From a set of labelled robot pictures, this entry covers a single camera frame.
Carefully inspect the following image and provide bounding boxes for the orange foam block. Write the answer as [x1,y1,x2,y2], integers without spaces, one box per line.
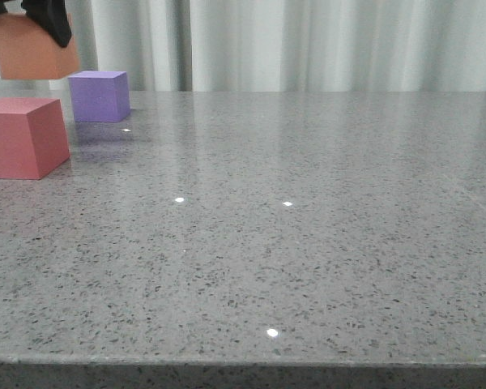
[0,13,80,80]

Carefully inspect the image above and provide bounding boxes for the purple foam block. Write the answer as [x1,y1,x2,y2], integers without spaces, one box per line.
[68,71,131,122]

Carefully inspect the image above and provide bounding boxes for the pale green curtain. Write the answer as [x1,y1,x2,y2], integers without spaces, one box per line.
[0,0,486,93]

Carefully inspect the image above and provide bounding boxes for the pink foam block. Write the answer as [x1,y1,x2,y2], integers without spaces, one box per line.
[0,97,70,179]

